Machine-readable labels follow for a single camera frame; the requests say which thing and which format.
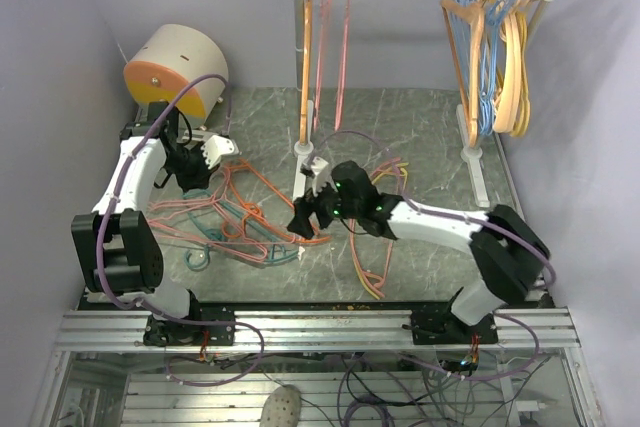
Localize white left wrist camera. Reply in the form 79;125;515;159
201;135;240;170

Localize teal plastic hanger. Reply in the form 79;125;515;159
183;190;297;272

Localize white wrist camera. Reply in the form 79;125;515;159
201;135;240;170
305;157;331;197

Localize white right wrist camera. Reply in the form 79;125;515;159
305;157;331;197

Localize white perforated shoe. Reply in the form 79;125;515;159
259;385;302;427

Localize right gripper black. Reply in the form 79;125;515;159
286;171;361;239

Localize brown wooden hanger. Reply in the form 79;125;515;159
299;0;313;145

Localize hung beige hangers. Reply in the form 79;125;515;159
493;0;535;137

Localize orange plastic hanger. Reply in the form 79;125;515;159
211;159;331;247

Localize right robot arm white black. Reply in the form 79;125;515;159
287;157;550;343

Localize hung yellow hangers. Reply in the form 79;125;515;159
494;11;531;137

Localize pink plastic curved hanger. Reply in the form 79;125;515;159
348;156;410;298

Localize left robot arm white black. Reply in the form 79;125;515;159
71;101;215;344

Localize aluminium mounting rail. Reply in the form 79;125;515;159
54;308;580;354

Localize hung blue hangers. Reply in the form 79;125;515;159
456;0;504;139

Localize round beige drawer box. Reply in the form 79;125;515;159
123;24;229;105

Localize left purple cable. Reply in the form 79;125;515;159
94;73;234;321

